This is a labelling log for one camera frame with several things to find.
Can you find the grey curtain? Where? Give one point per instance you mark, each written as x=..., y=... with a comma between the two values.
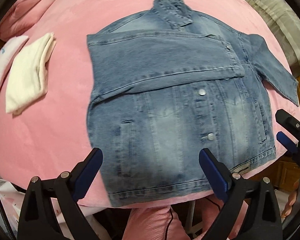
x=284, y=24

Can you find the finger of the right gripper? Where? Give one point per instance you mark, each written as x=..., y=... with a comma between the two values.
x=285, y=141

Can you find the blue denim jacket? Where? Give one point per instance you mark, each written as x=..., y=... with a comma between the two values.
x=170, y=81

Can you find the cream folded garment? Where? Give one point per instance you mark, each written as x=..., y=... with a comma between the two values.
x=27, y=80

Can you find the person's right hand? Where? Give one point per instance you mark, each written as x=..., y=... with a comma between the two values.
x=291, y=201

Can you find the white folded garment blue print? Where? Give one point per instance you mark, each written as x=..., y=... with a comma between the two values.
x=8, y=53

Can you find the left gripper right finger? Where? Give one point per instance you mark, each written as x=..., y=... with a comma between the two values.
x=262, y=219

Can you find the wooden bedside cabinet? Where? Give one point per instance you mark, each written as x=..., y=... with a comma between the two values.
x=289, y=164

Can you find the pink pillow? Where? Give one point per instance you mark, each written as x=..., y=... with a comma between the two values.
x=22, y=16

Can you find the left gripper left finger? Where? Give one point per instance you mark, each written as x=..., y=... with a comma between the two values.
x=37, y=217

